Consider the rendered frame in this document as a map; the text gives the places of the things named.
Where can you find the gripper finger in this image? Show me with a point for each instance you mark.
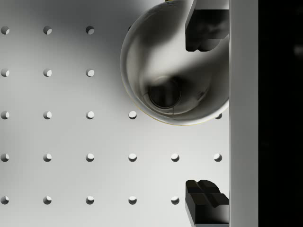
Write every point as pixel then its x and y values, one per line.
pixel 203 201
pixel 206 26

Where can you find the yellow mug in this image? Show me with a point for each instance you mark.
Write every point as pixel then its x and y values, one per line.
pixel 165 59

